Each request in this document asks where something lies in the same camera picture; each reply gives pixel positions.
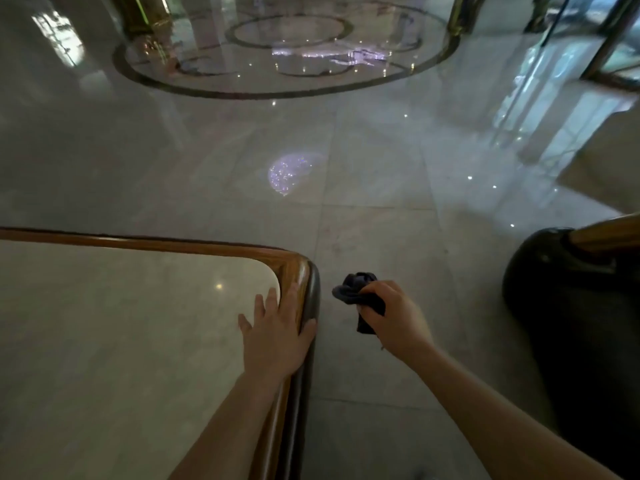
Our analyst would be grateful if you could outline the person's left hand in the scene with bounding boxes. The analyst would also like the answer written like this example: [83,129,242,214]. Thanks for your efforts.
[237,286,317,383]

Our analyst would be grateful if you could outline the person's right forearm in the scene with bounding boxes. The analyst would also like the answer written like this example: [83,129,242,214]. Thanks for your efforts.
[404,341,623,480]

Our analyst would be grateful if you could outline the gold pillar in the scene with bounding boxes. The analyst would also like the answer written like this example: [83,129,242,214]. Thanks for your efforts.
[111,0,173,41]

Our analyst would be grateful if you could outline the dark grey cleaning cloth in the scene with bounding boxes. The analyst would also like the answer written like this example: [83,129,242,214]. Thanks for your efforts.
[332,272,387,335]

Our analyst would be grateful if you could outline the person's right hand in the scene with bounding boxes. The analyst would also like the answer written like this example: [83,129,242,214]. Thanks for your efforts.
[358,280,435,366]

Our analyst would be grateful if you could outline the person's left forearm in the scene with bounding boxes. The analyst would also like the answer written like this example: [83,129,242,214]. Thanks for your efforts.
[169,371,287,480]

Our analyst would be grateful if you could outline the black leather armchair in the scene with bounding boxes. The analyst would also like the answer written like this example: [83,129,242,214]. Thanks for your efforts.
[501,213,640,480]

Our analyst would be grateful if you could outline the marble table with wooden rim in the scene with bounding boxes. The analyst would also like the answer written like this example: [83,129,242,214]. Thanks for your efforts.
[0,227,321,480]

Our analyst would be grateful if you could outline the gold framed glass door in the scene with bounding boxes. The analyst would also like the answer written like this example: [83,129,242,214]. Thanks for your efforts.
[522,0,640,93]

